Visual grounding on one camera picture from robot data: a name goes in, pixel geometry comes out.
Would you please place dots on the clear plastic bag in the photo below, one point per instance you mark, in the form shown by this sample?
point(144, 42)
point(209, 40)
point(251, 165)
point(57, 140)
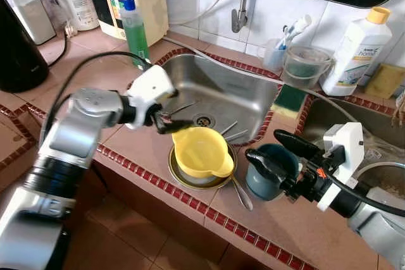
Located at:
point(383, 150)

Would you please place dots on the green white plastic utensil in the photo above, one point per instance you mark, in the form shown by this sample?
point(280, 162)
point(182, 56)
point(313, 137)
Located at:
point(237, 135)
point(229, 128)

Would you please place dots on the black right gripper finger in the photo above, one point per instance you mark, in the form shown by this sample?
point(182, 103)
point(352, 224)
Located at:
point(269, 165)
point(297, 143)

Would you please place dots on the pale blue toothbrush cup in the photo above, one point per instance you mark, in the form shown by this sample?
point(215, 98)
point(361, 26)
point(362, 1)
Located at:
point(273, 58)

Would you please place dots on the yellow plastic bowl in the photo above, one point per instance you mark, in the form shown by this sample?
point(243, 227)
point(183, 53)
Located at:
point(202, 153)

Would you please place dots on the grey wall tap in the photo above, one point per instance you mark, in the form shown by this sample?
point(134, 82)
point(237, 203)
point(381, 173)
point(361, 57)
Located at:
point(239, 20)

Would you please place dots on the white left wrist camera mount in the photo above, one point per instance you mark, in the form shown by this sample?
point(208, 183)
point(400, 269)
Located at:
point(150, 90)

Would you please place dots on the steel spoon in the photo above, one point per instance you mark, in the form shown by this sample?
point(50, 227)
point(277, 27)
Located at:
point(243, 199)

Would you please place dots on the white blue toothbrush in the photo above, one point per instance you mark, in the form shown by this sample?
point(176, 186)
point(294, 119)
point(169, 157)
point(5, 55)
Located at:
point(296, 28)

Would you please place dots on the clear plastic cup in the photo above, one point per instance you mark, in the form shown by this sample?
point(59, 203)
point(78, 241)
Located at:
point(307, 55)

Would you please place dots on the cream water purifier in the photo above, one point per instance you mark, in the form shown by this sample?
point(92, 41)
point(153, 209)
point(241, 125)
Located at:
point(149, 4)

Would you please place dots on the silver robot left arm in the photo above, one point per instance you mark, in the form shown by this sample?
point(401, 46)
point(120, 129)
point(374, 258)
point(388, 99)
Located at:
point(76, 131)

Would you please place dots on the black electric kettle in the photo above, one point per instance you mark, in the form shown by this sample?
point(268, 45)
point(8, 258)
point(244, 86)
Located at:
point(19, 55)

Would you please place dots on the green scouring pad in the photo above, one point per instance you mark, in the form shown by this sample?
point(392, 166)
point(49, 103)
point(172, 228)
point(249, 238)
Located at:
point(305, 71)

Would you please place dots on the dark red cabinet front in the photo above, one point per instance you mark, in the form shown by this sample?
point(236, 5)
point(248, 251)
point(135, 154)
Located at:
point(136, 188)

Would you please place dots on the green dish soap bottle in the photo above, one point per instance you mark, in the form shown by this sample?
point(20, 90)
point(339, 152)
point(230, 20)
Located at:
point(135, 36)

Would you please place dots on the stainless steel bowl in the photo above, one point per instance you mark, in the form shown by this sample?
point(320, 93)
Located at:
point(190, 183)

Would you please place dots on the yellow sponge cloth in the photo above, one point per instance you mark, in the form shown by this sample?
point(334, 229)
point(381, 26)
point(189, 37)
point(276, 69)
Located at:
point(385, 81)

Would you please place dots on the green yellow sponge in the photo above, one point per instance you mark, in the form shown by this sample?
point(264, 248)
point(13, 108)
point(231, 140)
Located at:
point(290, 99)

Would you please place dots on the white detergent bottle yellow cap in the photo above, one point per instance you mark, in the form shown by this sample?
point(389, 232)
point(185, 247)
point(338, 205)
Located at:
point(354, 55)

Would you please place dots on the clear canister white lid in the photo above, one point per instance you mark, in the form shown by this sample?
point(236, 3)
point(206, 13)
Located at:
point(31, 17)

